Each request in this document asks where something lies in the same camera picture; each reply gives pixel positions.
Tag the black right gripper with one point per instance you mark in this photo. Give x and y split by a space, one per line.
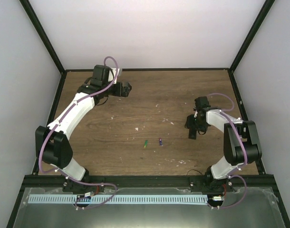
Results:
189 124

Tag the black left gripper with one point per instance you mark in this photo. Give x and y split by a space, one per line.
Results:
125 92

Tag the black remote control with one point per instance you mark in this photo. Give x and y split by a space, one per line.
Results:
192 134

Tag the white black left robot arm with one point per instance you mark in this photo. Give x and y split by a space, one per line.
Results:
52 141

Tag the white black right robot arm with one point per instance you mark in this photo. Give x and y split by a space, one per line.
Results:
241 144

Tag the purple AAA battery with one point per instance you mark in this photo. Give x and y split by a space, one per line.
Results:
160 141

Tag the light blue slotted cable duct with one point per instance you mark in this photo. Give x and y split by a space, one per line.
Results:
118 199

